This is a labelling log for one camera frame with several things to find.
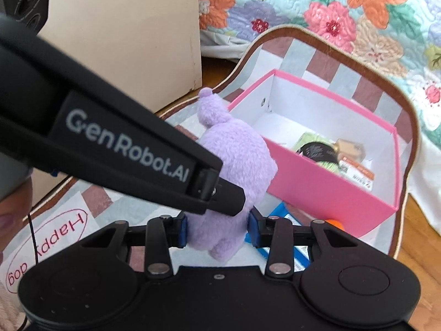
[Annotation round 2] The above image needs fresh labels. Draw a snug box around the floral quilt bedspread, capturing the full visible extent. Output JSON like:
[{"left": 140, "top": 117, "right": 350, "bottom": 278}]
[{"left": 198, "top": 0, "right": 440, "bottom": 144}]

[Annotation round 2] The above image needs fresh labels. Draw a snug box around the blue wet wipes pack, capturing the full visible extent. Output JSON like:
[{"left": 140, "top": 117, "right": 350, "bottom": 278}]
[{"left": 245, "top": 202, "right": 310, "bottom": 272}]

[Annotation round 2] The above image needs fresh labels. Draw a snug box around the left hand with ring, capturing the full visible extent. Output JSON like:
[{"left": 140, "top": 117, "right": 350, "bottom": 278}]
[{"left": 0, "top": 176, "right": 33, "bottom": 251}]

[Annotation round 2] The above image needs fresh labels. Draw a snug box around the purple plush toy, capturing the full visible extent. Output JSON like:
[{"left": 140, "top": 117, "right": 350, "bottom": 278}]
[{"left": 186, "top": 87, "right": 278, "bottom": 262}]

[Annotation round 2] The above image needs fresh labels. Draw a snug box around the gold perfume bottle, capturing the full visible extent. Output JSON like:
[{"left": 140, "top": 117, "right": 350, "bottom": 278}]
[{"left": 334, "top": 138, "right": 365, "bottom": 163}]

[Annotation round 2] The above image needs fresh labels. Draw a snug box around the orange white small box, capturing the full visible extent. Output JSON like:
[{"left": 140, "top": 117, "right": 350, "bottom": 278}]
[{"left": 338, "top": 158, "right": 375, "bottom": 192}]

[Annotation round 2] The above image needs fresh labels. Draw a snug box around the orange makeup sponge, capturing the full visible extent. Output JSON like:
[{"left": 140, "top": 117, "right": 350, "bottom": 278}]
[{"left": 326, "top": 219, "right": 345, "bottom": 230}]

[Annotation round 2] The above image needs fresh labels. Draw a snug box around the green yarn ball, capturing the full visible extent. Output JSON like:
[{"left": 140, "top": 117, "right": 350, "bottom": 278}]
[{"left": 293, "top": 132, "right": 339, "bottom": 174}]

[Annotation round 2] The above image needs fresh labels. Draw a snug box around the pink cardboard box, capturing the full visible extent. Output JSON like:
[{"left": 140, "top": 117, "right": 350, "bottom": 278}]
[{"left": 229, "top": 70, "right": 401, "bottom": 237}]

